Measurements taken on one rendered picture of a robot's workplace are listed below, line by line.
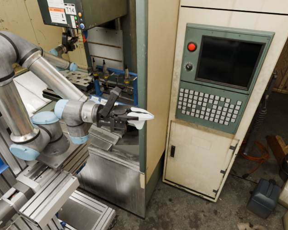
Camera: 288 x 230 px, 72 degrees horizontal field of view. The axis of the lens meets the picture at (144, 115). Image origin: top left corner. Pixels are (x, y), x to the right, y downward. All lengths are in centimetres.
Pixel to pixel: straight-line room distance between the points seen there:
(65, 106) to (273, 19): 105
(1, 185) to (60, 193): 31
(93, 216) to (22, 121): 129
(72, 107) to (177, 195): 180
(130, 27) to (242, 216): 223
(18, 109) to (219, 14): 107
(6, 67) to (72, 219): 152
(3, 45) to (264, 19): 115
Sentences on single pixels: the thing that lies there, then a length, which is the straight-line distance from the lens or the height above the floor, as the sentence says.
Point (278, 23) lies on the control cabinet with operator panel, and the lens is 126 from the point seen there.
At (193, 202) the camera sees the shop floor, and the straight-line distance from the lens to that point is 233.
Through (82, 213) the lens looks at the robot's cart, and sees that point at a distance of 207.
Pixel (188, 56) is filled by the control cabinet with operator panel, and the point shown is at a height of 154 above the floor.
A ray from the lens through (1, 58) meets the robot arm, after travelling 83.
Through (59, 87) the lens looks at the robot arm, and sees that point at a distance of 89.
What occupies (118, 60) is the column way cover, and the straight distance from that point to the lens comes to 243.
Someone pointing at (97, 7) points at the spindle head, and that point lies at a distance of 181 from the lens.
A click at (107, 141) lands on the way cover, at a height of 70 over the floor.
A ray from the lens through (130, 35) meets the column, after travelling 230.
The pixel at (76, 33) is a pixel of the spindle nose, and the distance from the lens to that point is 202.
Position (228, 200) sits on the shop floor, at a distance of 245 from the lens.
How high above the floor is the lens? 200
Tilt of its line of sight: 38 degrees down
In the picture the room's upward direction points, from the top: straight up
